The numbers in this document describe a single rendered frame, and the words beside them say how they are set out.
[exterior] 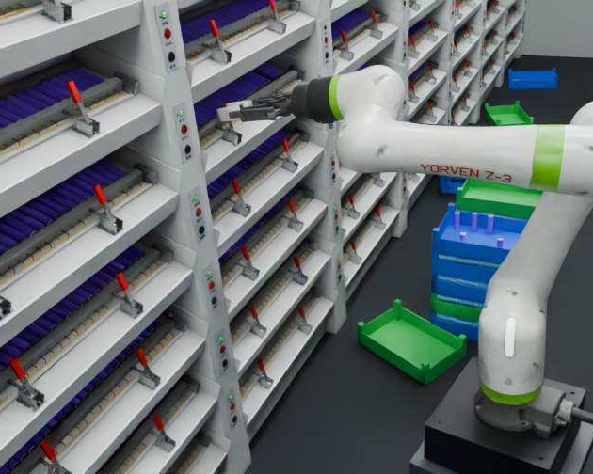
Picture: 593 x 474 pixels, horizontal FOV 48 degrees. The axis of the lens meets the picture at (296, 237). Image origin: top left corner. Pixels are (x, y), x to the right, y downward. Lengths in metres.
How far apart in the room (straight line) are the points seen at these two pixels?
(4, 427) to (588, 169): 1.03
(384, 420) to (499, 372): 0.69
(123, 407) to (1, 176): 0.57
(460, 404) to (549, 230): 0.43
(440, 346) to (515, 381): 0.89
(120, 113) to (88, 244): 0.24
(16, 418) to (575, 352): 1.72
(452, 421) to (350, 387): 0.69
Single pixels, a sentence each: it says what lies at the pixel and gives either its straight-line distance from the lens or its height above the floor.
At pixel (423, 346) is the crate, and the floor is 0.00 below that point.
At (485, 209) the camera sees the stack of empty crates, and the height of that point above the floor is 0.34.
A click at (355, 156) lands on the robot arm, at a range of 1.24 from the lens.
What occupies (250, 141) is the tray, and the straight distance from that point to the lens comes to 1.60.
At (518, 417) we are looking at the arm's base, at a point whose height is 0.42.
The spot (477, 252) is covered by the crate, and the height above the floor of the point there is 0.35.
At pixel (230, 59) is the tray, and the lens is 1.51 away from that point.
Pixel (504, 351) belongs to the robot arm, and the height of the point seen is 0.59.
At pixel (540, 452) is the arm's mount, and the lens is 1.47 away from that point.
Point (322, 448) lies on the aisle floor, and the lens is 1.98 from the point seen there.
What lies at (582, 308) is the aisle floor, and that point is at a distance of 2.56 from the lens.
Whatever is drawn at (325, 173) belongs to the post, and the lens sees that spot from 2.03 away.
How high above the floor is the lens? 1.46
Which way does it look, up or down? 30 degrees down
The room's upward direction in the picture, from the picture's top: 5 degrees counter-clockwise
